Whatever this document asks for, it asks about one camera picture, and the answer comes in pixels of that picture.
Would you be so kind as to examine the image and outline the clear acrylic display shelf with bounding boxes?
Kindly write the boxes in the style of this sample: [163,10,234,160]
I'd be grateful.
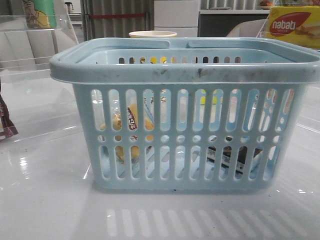
[0,14,80,144]

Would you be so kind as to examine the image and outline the dark tissue pack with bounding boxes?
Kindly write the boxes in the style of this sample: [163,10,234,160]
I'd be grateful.
[206,136,263,173]

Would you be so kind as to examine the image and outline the white drawer cabinet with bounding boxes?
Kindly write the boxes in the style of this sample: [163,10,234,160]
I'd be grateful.
[154,0,200,37]

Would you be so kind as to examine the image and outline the clear acrylic right stand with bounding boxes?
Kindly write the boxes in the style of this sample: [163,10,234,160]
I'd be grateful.
[256,14,270,38]

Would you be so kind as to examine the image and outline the yellow popcorn paper cup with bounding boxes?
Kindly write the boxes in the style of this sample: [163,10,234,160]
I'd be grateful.
[128,30,177,38]

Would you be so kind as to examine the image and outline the packaged bread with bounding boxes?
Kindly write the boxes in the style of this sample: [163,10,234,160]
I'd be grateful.
[91,92,155,168]

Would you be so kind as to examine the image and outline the yellow nabati wafer box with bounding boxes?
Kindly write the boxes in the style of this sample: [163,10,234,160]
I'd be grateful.
[263,6,320,50]

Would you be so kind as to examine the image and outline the brown snack packet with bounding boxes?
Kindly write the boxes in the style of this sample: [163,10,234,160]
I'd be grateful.
[0,97,19,141]

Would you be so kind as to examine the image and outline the light blue plastic basket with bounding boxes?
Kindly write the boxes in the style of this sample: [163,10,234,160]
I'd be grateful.
[49,37,320,192]

